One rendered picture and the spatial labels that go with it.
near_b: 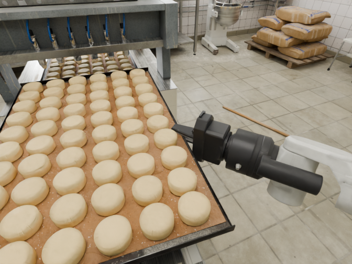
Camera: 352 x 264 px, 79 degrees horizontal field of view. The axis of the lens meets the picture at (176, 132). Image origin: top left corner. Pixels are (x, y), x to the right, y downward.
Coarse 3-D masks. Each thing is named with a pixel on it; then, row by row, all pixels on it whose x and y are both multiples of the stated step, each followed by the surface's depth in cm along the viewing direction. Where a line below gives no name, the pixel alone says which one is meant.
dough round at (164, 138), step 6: (156, 132) 46; (162, 132) 46; (168, 132) 46; (174, 132) 46; (156, 138) 44; (162, 138) 44; (168, 138) 44; (174, 138) 44; (156, 144) 44; (162, 144) 43; (168, 144) 43; (174, 144) 44
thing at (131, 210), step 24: (144, 120) 52; (24, 144) 46; (96, 144) 46; (120, 144) 46; (192, 168) 40; (168, 192) 36; (0, 216) 33; (48, 216) 33; (96, 216) 33; (216, 216) 33; (0, 240) 30; (24, 240) 30; (144, 240) 30
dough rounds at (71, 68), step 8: (88, 56) 111; (104, 56) 109; (120, 56) 107; (56, 64) 99; (64, 64) 99; (72, 64) 100; (80, 64) 99; (88, 64) 99; (96, 64) 99; (104, 64) 104; (112, 64) 99; (120, 64) 102; (128, 64) 99; (48, 72) 97; (56, 72) 92; (64, 72) 92; (72, 72) 92; (80, 72) 92; (88, 72) 93; (96, 72) 92; (104, 72) 97
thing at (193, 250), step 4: (196, 244) 39; (184, 248) 39; (188, 248) 39; (192, 248) 39; (196, 248) 39; (180, 252) 41; (184, 252) 38; (188, 252) 38; (192, 252) 38; (196, 252) 38; (180, 256) 42; (184, 256) 38; (188, 256) 38; (192, 256) 38; (196, 256) 38; (200, 256) 38; (184, 260) 38; (188, 260) 37; (192, 260) 37; (196, 260) 37; (200, 260) 37
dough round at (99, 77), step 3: (93, 75) 68; (96, 75) 68; (99, 75) 68; (102, 75) 68; (105, 75) 68; (90, 78) 66; (93, 78) 66; (96, 78) 66; (99, 78) 66; (102, 78) 66; (105, 78) 67; (93, 81) 66; (96, 81) 65; (105, 81) 67
